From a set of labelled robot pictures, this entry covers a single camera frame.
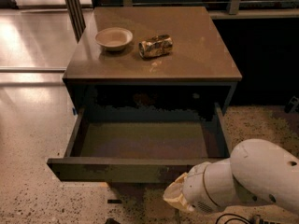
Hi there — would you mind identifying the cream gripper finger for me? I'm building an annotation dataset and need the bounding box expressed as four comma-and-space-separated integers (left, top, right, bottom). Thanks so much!
163, 173, 194, 213

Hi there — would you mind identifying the dark top drawer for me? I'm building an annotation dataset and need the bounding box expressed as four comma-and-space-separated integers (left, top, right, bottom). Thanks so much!
47, 103, 232, 184

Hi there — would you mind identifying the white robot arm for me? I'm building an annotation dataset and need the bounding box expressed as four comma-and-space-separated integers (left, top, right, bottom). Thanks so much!
164, 139, 299, 215

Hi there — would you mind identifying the brown drawer cabinet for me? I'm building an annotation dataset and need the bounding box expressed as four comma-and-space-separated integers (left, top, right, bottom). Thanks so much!
63, 7, 242, 120

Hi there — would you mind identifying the black floor object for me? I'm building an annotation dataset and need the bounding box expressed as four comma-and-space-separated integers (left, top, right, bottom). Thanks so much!
107, 199, 122, 204

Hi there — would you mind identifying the crushed gold can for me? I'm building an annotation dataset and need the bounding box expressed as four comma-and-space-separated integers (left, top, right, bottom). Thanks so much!
138, 35, 173, 59

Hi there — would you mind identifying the white paper bowl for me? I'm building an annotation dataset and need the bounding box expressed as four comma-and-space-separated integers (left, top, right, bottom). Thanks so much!
95, 27, 133, 51

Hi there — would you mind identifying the black cable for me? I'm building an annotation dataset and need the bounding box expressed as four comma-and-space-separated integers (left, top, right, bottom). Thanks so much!
214, 213, 253, 224

